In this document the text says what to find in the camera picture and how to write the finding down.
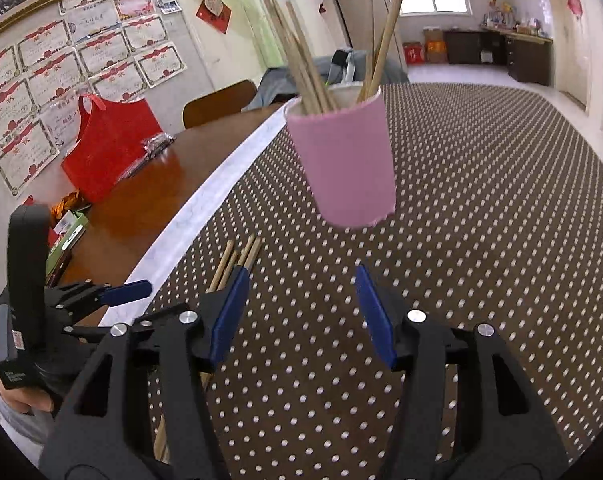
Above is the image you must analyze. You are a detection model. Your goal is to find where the red bag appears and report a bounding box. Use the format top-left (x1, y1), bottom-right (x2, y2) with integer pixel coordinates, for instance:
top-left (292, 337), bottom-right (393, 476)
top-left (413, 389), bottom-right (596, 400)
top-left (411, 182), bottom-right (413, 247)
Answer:
top-left (60, 93), bottom-right (163, 204)

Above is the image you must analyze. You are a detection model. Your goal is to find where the clutter of small bottles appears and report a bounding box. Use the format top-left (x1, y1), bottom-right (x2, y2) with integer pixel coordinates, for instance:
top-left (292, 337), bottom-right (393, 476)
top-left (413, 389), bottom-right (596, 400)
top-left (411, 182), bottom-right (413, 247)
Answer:
top-left (480, 0), bottom-right (543, 37)

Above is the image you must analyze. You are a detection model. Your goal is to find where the grey jacket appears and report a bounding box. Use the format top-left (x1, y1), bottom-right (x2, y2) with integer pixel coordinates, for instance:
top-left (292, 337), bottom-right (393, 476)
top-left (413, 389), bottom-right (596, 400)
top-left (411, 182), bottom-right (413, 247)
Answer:
top-left (241, 49), bottom-right (410, 112)

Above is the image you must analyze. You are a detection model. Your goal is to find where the black plastic packet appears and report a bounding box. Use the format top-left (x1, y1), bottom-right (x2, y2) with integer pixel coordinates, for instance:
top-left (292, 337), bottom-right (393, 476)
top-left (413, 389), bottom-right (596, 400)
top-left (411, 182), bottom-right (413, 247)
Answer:
top-left (143, 133), bottom-right (176, 157)

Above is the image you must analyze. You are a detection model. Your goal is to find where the pale wardrobe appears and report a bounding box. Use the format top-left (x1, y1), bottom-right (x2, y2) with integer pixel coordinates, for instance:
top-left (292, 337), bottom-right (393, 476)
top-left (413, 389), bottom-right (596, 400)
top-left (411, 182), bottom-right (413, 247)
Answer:
top-left (325, 0), bottom-right (408, 70)

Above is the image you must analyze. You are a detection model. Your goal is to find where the person's left forearm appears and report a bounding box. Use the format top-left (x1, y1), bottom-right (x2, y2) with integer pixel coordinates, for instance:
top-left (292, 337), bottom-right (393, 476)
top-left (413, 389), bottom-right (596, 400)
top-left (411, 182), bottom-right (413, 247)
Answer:
top-left (0, 391), bottom-right (53, 463)

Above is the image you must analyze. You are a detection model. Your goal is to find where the cardboard box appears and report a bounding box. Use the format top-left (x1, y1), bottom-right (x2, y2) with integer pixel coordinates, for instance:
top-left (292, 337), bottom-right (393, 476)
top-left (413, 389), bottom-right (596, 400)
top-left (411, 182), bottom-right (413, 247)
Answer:
top-left (423, 27), bottom-right (447, 64)

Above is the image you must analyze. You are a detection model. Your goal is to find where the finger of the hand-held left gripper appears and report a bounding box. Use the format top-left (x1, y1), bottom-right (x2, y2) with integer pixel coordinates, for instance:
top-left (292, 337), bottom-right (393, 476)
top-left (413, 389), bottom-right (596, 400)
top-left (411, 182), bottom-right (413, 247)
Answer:
top-left (62, 303), bottom-right (183, 345)
top-left (45, 279), bottom-right (153, 322)

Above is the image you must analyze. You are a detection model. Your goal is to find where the black and green garment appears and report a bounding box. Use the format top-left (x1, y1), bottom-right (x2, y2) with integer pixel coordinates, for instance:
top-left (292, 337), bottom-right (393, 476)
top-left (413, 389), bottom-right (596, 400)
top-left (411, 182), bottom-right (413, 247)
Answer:
top-left (329, 49), bottom-right (363, 87)

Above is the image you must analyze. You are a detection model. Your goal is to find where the brown polka dot mat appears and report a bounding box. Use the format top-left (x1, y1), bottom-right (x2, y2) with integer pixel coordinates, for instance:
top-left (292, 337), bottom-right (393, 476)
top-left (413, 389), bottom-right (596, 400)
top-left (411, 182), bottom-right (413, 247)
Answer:
top-left (144, 82), bottom-right (603, 480)

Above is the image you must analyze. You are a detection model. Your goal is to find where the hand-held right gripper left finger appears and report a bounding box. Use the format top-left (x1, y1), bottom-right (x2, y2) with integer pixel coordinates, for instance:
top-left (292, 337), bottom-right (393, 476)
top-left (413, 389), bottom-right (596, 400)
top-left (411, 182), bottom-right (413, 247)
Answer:
top-left (41, 265), bottom-right (252, 480)

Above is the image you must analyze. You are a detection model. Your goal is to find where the group of wall certificates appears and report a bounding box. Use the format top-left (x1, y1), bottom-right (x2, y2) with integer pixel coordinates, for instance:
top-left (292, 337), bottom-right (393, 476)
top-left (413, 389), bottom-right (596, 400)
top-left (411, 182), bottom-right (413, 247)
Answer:
top-left (0, 0), bottom-right (188, 198)

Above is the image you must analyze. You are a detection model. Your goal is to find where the pile of wooden chopsticks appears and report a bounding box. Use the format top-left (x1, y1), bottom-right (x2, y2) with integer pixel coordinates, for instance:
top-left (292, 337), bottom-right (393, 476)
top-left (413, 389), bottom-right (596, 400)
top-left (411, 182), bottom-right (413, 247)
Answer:
top-left (152, 233), bottom-right (263, 462)

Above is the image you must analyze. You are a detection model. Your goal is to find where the person's left hand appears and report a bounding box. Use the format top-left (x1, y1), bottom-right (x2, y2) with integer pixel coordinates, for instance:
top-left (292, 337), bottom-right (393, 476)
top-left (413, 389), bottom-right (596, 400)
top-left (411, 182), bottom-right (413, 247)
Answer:
top-left (0, 390), bottom-right (58, 415)

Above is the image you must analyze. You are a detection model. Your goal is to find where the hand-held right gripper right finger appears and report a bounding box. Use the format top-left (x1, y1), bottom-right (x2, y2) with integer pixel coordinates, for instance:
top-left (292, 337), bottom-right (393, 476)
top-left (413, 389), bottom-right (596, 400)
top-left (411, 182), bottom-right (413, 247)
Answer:
top-left (354, 264), bottom-right (569, 480)

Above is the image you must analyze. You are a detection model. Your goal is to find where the orange snack packet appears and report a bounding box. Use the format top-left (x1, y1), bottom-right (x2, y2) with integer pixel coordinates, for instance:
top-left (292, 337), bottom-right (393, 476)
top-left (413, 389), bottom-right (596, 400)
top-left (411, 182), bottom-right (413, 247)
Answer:
top-left (50, 191), bottom-right (93, 219)

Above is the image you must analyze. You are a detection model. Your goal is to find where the pink cup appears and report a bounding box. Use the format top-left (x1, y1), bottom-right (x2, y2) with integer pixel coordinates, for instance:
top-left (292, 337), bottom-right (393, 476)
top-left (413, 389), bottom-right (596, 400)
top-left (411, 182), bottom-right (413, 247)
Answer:
top-left (284, 82), bottom-right (399, 231)

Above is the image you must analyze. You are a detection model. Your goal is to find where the dark wooden cabinet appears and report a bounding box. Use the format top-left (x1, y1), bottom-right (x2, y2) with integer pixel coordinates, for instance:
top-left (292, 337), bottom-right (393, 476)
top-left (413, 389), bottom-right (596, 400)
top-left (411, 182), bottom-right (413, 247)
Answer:
top-left (443, 27), bottom-right (553, 87)

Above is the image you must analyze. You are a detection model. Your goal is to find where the bunch of wooden chopsticks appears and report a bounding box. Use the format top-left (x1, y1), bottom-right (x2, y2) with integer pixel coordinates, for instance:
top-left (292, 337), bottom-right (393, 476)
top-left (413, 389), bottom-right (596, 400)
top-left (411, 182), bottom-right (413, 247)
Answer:
top-left (261, 0), bottom-right (410, 117)

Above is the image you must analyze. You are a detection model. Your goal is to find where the green box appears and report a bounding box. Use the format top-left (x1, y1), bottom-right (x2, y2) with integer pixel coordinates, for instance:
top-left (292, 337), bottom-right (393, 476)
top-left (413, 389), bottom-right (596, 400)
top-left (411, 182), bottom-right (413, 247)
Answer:
top-left (45, 211), bottom-right (88, 267)

